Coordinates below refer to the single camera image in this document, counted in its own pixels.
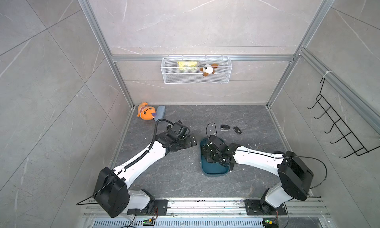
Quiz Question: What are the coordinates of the black car key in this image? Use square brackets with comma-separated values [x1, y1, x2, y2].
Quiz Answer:
[229, 163, 234, 172]
[220, 124, 230, 131]
[234, 126, 242, 135]

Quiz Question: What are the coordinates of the teal storage tray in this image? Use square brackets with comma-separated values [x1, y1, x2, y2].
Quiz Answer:
[200, 153, 230, 177]

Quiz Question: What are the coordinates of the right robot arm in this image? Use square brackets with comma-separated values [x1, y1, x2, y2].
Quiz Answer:
[200, 135, 314, 215]

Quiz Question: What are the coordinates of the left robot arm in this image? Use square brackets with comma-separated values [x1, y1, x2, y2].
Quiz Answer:
[93, 119, 196, 218]

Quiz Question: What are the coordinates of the blue glasses case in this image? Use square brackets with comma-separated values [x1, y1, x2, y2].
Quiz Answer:
[154, 105, 166, 121]

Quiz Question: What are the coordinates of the orange plush toy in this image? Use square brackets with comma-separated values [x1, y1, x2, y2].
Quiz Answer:
[137, 102, 156, 120]

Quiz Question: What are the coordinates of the brown white plush dog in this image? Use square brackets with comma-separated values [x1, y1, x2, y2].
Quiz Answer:
[200, 63, 219, 77]

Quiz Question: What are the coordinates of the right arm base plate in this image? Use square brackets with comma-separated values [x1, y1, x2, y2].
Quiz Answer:
[244, 199, 287, 216]

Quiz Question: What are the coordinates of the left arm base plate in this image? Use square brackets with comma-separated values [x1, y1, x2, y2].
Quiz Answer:
[127, 199, 168, 216]

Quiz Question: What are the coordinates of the white wire basket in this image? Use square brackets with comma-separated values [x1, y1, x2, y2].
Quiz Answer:
[161, 57, 233, 84]

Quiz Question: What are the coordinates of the aluminium mounting rail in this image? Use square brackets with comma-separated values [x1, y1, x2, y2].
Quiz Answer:
[83, 197, 330, 219]

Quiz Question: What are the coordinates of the black wall hook rack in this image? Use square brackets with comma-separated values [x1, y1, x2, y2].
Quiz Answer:
[307, 78, 380, 159]

